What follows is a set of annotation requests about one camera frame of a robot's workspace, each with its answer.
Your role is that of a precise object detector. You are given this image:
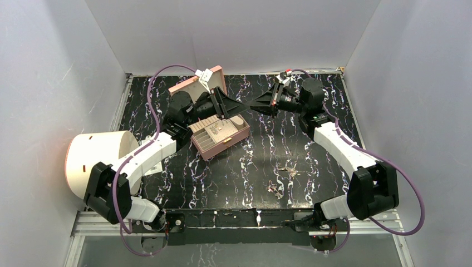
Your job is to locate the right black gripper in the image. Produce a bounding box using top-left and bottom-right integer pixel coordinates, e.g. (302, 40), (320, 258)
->
(246, 81), (307, 119)

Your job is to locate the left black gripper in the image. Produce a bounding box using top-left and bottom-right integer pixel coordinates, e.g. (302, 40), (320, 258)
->
(185, 88), (250, 127)

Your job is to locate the pink jewelry box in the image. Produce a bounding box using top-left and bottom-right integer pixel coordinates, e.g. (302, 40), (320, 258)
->
(161, 66), (250, 160)

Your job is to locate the gold necklace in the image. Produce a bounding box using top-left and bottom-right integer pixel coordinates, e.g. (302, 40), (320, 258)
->
(277, 165), (306, 179)

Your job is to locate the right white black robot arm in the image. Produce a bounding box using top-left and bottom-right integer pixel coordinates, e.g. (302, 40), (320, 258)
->
(249, 78), (399, 230)

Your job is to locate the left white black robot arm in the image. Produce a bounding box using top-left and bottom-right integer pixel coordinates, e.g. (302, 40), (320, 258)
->
(84, 87), (249, 231)

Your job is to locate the gold pendant jewelry cluster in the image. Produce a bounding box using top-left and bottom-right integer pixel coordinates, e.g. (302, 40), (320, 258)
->
(267, 184), (283, 200)

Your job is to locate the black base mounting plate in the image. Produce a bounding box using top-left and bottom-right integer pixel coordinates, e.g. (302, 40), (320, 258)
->
(130, 207), (350, 252)

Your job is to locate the white cylindrical bucket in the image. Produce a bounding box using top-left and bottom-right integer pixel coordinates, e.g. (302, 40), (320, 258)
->
(65, 131), (139, 199)

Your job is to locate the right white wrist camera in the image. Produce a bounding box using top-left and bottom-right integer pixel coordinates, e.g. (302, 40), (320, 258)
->
(276, 69), (292, 87)

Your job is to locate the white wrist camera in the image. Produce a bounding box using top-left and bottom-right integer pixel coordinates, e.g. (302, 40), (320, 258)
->
(276, 69), (292, 87)
(195, 68), (213, 94)

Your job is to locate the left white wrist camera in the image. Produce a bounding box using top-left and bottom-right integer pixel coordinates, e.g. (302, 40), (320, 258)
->
(195, 68), (213, 94)

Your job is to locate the aluminium frame rail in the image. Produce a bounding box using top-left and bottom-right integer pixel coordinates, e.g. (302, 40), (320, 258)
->
(65, 211), (413, 266)

